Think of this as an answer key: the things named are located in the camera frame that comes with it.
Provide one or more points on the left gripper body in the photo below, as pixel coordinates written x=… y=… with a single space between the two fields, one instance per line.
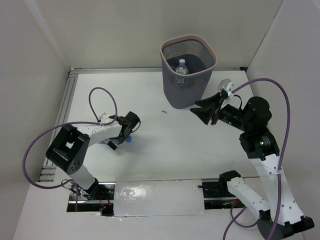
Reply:
x=120 y=139

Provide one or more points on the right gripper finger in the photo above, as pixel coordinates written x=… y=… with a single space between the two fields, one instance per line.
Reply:
x=210 y=102
x=205 y=114

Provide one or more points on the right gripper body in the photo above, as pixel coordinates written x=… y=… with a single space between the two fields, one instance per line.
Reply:
x=232 y=115

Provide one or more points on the crushed blue cap bottle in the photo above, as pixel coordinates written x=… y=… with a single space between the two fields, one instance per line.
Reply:
x=129 y=139

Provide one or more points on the green white label bottle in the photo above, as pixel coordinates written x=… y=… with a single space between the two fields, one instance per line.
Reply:
x=181 y=70

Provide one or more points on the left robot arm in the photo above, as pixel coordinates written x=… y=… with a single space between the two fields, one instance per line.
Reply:
x=69 y=147

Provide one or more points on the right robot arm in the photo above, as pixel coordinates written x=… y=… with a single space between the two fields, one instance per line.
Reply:
x=262 y=150

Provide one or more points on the grey mesh waste bin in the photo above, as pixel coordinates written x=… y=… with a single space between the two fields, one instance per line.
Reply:
x=200 y=59

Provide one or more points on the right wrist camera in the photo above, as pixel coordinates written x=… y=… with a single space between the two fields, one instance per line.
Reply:
x=225 y=89

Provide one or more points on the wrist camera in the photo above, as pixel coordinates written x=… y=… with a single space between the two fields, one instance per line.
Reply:
x=225 y=89
x=105 y=118

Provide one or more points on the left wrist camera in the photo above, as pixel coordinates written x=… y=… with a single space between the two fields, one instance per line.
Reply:
x=105 y=118

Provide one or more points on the aluminium frame rail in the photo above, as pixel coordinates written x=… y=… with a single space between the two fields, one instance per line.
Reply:
x=170 y=144

